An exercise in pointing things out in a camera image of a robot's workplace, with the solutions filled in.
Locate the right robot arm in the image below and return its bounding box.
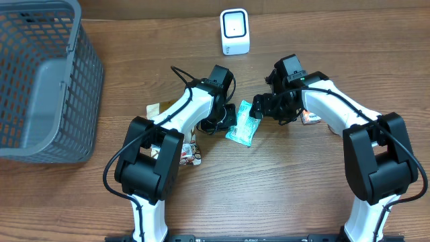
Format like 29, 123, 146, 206
249, 54, 423, 241

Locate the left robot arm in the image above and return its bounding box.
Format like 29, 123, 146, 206
110, 65, 236, 241

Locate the green lid jar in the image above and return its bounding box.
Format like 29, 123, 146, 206
328, 125, 340, 136

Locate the white brown snack bag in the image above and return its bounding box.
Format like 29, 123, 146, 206
146, 99, 202, 166

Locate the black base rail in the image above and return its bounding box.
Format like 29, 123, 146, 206
105, 234, 405, 242

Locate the grey plastic shopping basket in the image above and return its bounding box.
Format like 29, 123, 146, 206
1, 0, 105, 163

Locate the white barcode scanner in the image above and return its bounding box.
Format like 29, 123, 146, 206
220, 8, 251, 56

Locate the teal wet wipes pack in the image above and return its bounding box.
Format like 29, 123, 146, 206
225, 100, 261, 147

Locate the orange tissue pack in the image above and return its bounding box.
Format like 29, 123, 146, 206
300, 110, 321, 125

